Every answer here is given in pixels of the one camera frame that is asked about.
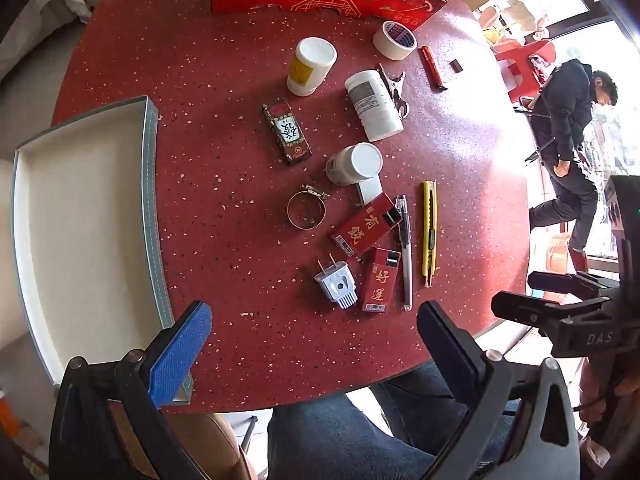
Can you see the beige masking tape roll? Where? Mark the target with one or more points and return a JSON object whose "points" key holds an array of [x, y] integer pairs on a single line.
{"points": [[381, 42]]}

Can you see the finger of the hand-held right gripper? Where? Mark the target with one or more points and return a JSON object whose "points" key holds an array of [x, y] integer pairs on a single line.
{"points": [[555, 282], [530, 315]]}

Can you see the yellow utility knife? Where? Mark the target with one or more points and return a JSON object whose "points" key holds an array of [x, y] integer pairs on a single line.
{"points": [[429, 240]]}

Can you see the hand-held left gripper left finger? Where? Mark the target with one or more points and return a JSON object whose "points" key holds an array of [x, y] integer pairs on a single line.
{"points": [[182, 350]]}

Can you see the white bottle with yellow label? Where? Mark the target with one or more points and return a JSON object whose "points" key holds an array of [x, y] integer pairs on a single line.
{"points": [[312, 60]]}

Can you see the brown chair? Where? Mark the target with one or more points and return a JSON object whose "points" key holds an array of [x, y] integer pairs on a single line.
{"points": [[215, 445]]}

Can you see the small white bottle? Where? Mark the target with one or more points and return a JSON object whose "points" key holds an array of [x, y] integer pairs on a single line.
{"points": [[362, 160]]}

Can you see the red chair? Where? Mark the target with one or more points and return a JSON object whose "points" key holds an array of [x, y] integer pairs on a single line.
{"points": [[525, 60]]}

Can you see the shallow white grey-edged box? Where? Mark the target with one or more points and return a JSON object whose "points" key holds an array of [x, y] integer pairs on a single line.
{"points": [[85, 220]]}

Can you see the person's right hand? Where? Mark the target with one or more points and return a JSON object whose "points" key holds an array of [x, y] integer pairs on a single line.
{"points": [[595, 385]]}

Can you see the metal spring clip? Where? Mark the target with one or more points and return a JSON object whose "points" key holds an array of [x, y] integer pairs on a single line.
{"points": [[395, 85]]}

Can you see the person's legs in jeans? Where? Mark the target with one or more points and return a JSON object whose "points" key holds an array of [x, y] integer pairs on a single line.
{"points": [[340, 435]]}

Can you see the dark patterned small box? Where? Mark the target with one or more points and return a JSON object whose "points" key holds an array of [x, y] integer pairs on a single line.
{"points": [[287, 132]]}

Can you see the large white bottle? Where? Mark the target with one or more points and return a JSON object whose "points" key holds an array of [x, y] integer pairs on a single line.
{"points": [[375, 110]]}

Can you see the clear barrel pen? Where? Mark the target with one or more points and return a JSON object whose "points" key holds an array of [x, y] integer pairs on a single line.
{"points": [[406, 260]]}

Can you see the brown cardboard carton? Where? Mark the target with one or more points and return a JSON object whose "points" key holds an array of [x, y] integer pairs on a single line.
{"points": [[556, 255]]}

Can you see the small dark block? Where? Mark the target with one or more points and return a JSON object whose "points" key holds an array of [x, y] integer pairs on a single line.
{"points": [[456, 66]]}

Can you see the white plug adapter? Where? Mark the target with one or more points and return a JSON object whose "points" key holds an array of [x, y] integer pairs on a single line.
{"points": [[340, 285]]}

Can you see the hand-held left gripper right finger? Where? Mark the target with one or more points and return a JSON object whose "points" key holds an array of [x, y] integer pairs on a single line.
{"points": [[447, 347]]}

